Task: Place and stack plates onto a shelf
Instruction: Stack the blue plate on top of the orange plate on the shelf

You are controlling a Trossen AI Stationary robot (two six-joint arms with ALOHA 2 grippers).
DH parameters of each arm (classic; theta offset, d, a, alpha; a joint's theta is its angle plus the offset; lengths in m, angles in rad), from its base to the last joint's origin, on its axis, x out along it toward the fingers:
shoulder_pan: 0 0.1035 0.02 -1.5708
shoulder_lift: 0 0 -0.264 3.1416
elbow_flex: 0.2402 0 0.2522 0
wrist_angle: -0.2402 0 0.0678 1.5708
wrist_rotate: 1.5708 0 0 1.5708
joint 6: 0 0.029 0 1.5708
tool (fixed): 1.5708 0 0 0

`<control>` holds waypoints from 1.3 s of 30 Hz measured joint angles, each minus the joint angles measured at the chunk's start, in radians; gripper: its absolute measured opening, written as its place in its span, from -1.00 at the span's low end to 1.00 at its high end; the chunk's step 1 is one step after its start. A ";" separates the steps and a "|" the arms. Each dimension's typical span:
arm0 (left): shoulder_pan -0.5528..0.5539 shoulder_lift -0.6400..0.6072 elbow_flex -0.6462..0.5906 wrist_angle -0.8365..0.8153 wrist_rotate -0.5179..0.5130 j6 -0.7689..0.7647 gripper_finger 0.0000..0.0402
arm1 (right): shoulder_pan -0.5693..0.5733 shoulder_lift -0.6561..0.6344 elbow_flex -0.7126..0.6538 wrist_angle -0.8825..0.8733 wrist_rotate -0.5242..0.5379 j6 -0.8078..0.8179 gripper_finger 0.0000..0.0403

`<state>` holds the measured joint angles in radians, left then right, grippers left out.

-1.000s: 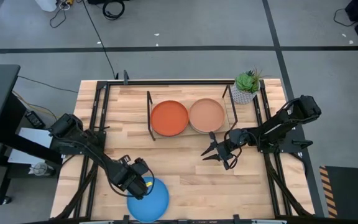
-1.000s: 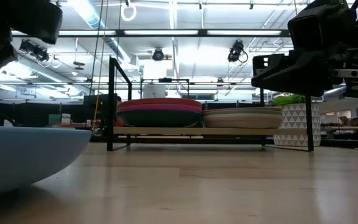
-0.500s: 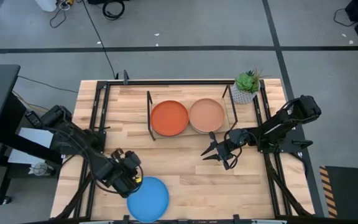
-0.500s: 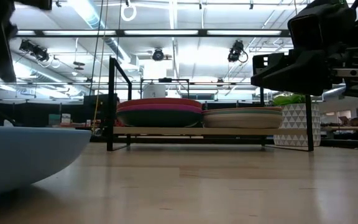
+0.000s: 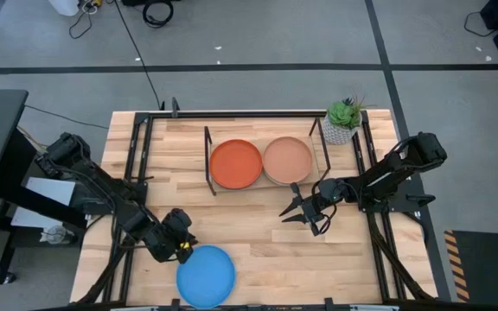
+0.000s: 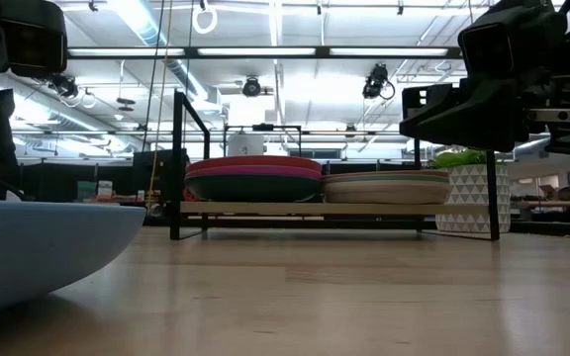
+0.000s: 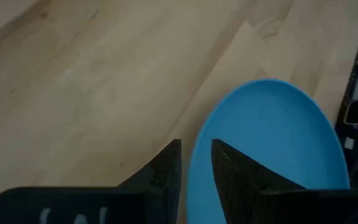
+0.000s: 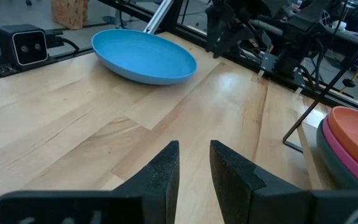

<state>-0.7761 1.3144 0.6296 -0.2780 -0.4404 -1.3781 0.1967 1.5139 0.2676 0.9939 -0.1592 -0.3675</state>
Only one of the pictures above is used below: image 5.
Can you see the small white panel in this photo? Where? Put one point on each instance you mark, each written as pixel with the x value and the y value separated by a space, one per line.
pixel 28 218

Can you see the large white panel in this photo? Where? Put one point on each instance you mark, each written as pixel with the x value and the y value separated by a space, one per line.
pixel 52 190

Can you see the succulent in white patterned pot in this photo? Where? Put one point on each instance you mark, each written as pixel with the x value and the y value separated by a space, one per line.
pixel 337 131

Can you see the white bucket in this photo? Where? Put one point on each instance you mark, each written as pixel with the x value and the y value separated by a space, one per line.
pixel 64 6

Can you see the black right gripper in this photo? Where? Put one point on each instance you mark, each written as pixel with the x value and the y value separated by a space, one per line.
pixel 324 196

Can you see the reddish plate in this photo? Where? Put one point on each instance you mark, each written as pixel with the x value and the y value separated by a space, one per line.
pixel 236 164

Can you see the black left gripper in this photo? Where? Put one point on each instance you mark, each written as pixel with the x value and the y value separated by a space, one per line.
pixel 169 237

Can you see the black hazard-striped floor mat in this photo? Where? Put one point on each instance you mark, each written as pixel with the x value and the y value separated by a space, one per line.
pixel 487 268

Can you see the black aluminium rig frame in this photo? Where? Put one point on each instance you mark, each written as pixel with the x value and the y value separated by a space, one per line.
pixel 253 114

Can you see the blue plate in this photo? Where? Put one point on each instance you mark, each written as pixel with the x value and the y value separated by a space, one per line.
pixel 208 278

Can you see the beige plate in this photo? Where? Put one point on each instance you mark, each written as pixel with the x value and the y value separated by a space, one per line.
pixel 288 160

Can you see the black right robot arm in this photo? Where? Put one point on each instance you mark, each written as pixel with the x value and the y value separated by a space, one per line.
pixel 387 173

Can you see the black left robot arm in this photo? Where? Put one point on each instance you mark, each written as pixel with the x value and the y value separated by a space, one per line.
pixel 102 185

